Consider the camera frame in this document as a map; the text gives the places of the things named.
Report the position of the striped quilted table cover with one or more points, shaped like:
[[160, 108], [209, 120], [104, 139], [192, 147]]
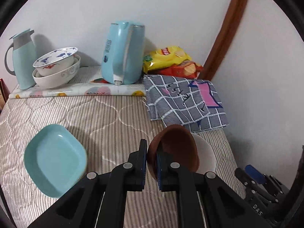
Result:
[[109, 128]]

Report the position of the red chips bag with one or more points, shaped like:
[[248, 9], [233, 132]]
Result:
[[187, 69]]

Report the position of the grey checkered folded cloth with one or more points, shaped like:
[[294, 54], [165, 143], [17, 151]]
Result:
[[192, 103]]

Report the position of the large white ceramic bowl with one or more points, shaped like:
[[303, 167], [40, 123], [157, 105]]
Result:
[[206, 155]]

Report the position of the rolled floral plastic sheet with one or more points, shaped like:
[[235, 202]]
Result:
[[81, 89]]

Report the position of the brown cardboard boxes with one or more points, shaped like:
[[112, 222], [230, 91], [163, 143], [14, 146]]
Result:
[[4, 95]]

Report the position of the brown wooden door frame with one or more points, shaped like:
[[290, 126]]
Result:
[[224, 39]]

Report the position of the brown clay saucer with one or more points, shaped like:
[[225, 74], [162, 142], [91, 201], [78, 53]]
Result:
[[177, 141]]

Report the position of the white bowl with grey swirls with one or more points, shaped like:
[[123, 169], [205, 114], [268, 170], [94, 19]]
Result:
[[57, 79]]

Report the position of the light blue electric kettle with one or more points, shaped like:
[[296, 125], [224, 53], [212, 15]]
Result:
[[122, 61]]

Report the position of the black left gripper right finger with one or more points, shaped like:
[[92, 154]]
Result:
[[171, 175]]

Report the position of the yellow chips bag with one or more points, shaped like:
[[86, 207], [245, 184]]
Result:
[[164, 58]]

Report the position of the light blue thermos jug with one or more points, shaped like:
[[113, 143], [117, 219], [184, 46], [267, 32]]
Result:
[[23, 56]]

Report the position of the white bowl with blue pattern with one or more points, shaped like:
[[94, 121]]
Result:
[[55, 61]]

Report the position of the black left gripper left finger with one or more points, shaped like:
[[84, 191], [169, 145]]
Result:
[[135, 169]]

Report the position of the light blue square plate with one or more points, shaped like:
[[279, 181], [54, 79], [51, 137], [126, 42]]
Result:
[[55, 160]]

